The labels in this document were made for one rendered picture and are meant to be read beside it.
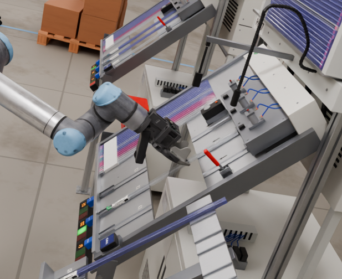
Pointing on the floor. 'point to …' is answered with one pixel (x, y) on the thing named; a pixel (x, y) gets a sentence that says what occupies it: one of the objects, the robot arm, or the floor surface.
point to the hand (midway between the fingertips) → (184, 163)
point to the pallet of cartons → (81, 21)
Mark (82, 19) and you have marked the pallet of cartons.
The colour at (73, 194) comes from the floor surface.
